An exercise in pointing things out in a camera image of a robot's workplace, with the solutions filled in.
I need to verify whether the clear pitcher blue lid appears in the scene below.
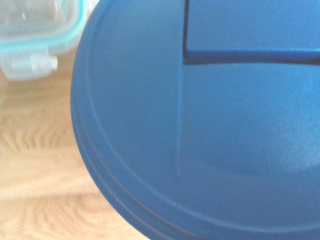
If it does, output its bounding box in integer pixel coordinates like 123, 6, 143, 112
70, 0, 320, 240

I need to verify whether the clear container teal seal lid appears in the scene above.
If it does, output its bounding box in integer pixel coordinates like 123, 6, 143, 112
0, 0, 88, 82

